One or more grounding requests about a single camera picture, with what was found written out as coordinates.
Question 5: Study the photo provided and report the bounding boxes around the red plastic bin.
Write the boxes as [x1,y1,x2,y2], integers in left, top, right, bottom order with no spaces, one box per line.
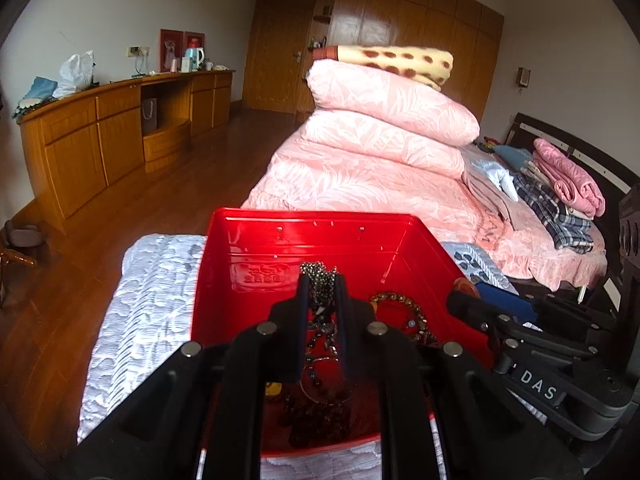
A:
[190,206,496,458]

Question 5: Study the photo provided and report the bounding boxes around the pink bed blanket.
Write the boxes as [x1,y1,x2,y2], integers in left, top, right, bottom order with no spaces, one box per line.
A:
[240,127,608,291]

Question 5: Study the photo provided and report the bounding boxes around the white plastic bag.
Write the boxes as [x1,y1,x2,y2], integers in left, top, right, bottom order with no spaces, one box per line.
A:
[52,51,96,100]

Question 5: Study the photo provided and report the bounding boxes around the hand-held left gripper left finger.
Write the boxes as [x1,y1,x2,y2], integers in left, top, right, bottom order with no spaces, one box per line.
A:
[65,272,313,480]

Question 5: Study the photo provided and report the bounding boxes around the folded pink cloth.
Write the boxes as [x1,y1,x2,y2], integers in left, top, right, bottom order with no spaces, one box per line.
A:
[532,138,606,218]

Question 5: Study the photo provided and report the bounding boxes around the wooden sideboard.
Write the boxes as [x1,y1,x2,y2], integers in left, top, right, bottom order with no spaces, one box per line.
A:
[17,69,235,235]

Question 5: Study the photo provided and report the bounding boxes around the beige cloth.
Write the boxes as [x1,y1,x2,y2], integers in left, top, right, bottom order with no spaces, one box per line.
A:
[462,160,516,226]

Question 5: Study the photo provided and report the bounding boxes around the wooden wardrobe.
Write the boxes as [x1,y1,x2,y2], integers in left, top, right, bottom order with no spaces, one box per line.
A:
[242,0,506,126]

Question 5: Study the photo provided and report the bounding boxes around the blue folded cloth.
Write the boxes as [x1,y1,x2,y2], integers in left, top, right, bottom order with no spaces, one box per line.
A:
[495,146,533,166]

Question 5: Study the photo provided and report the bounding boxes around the silver chain necklace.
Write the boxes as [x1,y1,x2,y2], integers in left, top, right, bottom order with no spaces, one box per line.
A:
[299,259,346,356]

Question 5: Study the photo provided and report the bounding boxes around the grey quilted bedspread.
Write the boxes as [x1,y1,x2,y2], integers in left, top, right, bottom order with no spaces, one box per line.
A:
[77,232,521,480]

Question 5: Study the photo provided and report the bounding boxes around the grey slippers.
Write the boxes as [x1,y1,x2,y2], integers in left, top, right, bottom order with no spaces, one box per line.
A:
[4,220,43,248]

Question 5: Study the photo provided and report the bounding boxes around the dark wooden bed frame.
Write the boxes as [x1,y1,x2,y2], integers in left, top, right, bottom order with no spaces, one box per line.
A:
[505,112,640,201]

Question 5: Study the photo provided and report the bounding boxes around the brown bead necklace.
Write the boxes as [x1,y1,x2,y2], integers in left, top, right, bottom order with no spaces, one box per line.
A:
[370,292,441,346]

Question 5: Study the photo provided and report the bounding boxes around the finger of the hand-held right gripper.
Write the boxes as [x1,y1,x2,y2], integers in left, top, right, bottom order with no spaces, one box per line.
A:
[447,291,598,371]
[475,284,621,341]

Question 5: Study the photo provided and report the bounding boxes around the spotted yellow blanket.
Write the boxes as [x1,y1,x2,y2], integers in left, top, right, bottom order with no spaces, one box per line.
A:
[314,45,454,92]

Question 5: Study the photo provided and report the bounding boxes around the grey paper bag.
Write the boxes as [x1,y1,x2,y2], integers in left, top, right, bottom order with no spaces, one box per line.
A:
[141,97,158,135]

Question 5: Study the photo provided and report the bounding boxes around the teal cloth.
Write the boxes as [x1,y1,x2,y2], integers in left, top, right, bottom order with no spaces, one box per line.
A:
[12,76,60,118]

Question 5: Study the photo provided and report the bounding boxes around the folded pink quilt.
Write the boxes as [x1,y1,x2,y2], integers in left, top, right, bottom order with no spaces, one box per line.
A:
[306,59,481,147]
[300,109,466,178]

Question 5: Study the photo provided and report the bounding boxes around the dark bead necklace pile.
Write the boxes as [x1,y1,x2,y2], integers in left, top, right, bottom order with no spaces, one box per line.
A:
[265,381,353,450]

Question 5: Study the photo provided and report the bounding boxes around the white cloth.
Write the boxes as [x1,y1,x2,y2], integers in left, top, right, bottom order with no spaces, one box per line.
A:
[472,159,521,201]

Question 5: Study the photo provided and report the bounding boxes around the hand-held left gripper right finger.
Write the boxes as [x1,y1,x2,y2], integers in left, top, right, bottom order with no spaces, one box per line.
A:
[332,274,583,480]

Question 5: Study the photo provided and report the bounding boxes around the plaid cloth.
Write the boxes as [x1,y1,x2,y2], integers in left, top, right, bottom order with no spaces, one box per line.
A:
[515,172,596,255]

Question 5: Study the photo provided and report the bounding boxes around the large silver bangle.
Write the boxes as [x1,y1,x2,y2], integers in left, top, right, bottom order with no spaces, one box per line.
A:
[300,357,352,406]

